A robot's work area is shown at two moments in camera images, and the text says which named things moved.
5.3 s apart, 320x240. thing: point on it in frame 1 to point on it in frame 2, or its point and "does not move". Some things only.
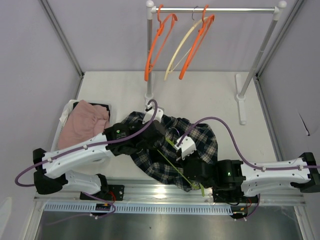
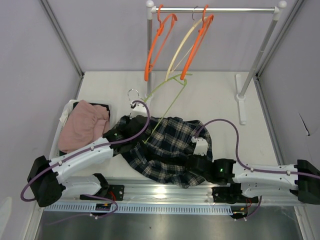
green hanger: [194, 185] to [180, 79]
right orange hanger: [206, 25] does not move
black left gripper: [150, 146] to [127, 117]
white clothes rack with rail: [149, 96] does not move
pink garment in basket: [86, 121] does not move
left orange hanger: [173, 17] does not move
